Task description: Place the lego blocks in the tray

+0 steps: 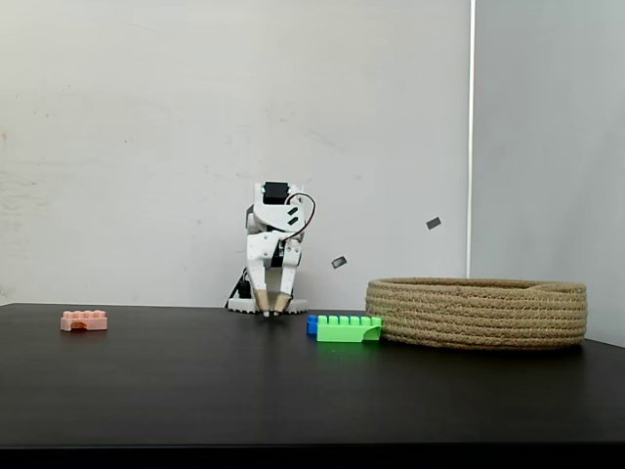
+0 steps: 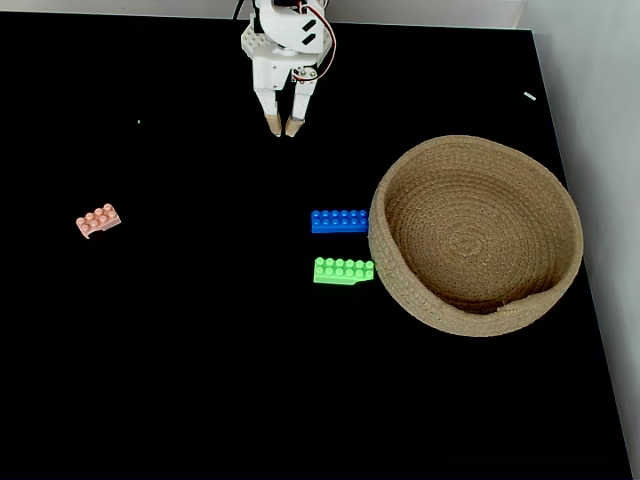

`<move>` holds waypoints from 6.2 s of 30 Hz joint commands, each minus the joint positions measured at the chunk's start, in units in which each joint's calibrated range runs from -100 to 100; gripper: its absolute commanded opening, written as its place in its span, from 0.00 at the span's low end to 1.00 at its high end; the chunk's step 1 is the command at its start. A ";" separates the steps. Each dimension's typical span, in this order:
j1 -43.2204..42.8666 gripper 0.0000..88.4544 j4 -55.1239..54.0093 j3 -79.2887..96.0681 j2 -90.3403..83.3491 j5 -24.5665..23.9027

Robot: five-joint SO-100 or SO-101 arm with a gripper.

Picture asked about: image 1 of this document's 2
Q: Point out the blue lego block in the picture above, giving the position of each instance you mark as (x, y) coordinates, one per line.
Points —
(311, 326)

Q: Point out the green lego block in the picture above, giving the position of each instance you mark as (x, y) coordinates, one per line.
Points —
(342, 332)

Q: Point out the pink lego block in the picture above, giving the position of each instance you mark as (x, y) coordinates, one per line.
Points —
(95, 320)

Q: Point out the grey tape piece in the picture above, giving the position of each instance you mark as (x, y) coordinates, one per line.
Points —
(339, 262)
(434, 223)

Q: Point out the white vertical corner trim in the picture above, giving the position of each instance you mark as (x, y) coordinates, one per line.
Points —
(471, 146)

